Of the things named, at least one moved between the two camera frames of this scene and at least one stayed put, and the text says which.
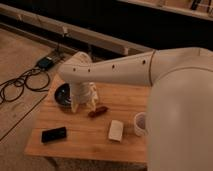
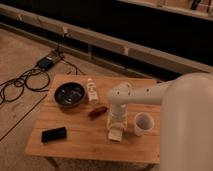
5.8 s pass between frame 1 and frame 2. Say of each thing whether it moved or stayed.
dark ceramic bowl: stayed
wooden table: stayed
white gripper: moved
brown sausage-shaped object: stayed
